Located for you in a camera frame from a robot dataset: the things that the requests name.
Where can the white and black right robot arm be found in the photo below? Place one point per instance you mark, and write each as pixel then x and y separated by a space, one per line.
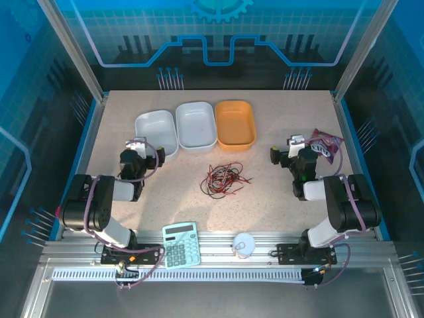
pixel 351 205

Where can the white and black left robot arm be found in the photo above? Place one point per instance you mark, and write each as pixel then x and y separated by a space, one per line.
pixel 99 205

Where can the white plastic bin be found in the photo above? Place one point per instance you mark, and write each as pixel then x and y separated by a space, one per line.
pixel 154 132
pixel 195 126

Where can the purple candy bag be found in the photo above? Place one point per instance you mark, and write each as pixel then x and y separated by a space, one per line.
pixel 326 145

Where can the orange plastic bin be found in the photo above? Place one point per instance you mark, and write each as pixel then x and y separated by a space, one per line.
pixel 235 126

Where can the light blue calculator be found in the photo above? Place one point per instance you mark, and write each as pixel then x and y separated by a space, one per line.
pixel 180 245

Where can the white tin can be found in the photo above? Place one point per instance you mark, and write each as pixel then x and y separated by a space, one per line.
pixel 244 246

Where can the black electronics board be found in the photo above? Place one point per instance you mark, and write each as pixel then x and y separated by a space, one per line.
pixel 127 276
pixel 313 278

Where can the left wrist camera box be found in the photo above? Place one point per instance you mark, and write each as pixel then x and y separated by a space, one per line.
pixel 140 149

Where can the aluminium side rail blue edge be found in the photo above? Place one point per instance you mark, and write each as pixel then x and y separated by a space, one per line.
pixel 339 114
pixel 93 132

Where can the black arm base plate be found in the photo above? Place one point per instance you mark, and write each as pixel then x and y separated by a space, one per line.
pixel 288 253
pixel 149 249

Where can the aluminium table rail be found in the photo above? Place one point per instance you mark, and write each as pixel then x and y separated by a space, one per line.
pixel 215 246

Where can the aluminium frame post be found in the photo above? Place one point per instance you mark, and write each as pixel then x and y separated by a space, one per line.
pixel 361 49
pixel 73 49

